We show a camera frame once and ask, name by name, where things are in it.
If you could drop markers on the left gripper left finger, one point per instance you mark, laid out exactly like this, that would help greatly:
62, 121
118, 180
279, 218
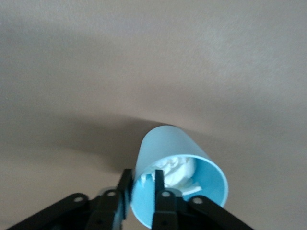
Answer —
105, 210

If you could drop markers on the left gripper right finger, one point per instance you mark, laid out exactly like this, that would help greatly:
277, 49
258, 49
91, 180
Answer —
168, 210

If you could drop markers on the light blue plastic cup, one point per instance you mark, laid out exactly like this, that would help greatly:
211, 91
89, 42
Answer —
168, 143

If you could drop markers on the crumpled white tissue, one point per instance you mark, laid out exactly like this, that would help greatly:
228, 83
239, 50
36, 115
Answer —
178, 171

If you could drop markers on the brown table cloth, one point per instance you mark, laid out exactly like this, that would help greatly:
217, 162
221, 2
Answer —
144, 60

